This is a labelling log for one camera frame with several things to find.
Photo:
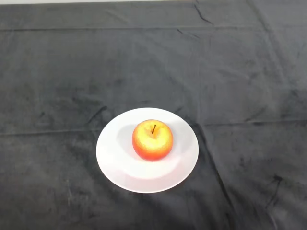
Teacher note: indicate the white round plate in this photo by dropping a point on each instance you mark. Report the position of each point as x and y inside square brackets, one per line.
[134, 175]

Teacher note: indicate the black velvet table cloth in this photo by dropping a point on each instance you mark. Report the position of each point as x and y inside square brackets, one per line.
[216, 72]

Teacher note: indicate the red yellow apple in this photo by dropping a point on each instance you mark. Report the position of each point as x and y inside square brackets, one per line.
[152, 143]

